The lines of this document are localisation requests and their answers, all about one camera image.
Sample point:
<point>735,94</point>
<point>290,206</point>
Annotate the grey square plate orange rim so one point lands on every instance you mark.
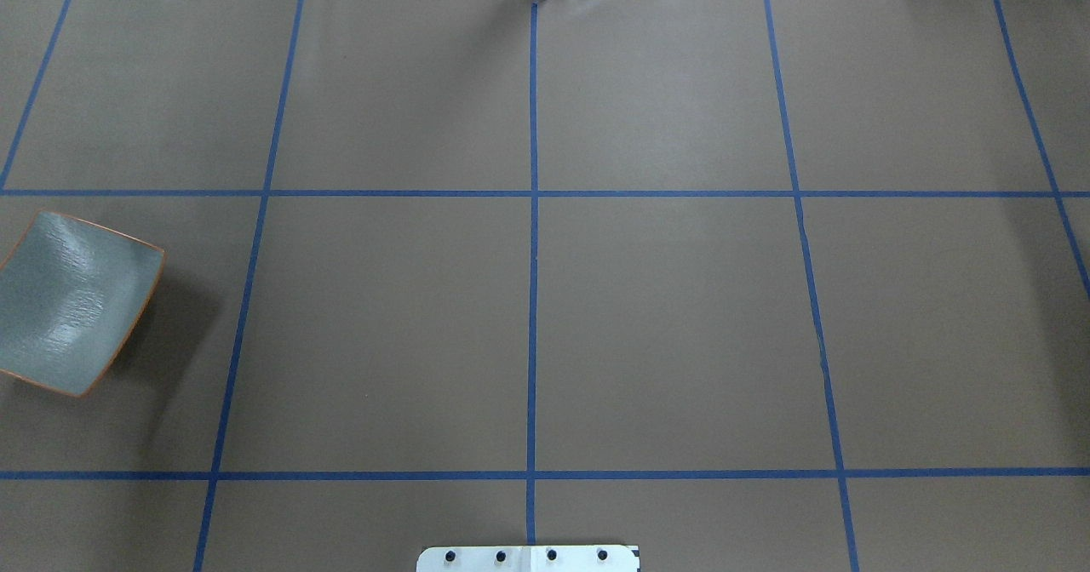
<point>72,293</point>

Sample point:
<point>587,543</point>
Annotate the white camera stand pillar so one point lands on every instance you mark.
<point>530,558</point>

